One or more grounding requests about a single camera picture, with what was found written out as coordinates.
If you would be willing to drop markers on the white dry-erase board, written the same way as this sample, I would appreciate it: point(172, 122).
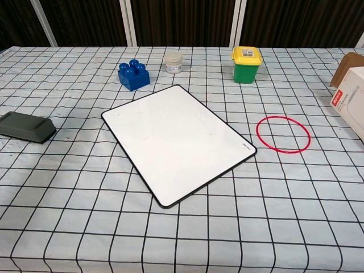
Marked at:
point(176, 142)

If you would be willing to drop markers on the white cardboard product box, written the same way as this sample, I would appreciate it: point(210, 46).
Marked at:
point(351, 94)

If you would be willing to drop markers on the green bin with yellow lid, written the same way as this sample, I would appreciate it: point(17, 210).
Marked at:
point(245, 66)

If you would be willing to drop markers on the blue toy building block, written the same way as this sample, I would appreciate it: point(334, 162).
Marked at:
point(133, 76)

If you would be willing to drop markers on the small white plastic jar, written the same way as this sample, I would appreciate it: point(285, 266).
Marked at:
point(173, 63)

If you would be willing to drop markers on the checkered white tablecloth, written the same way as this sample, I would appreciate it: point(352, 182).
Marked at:
point(85, 221)

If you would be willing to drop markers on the dark grey whiteboard eraser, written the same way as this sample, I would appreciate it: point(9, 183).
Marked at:
point(27, 130)

